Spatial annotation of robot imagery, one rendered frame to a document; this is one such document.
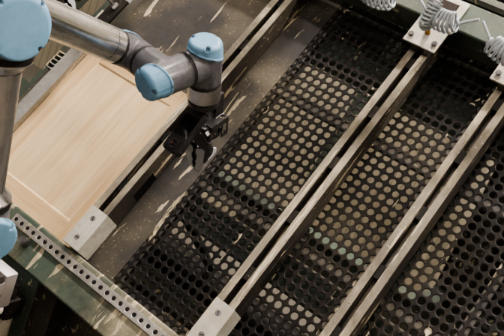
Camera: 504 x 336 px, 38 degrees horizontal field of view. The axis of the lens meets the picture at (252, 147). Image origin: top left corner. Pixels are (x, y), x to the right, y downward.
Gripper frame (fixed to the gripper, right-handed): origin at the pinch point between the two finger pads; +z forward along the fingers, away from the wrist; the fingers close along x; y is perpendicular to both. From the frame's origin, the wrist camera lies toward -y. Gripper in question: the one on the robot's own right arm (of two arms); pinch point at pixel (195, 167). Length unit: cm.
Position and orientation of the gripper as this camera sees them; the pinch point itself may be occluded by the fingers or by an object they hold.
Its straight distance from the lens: 174.9
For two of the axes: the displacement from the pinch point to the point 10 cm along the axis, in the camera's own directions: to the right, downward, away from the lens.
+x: -7.8, -4.6, 4.3
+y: 6.3, -4.8, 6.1
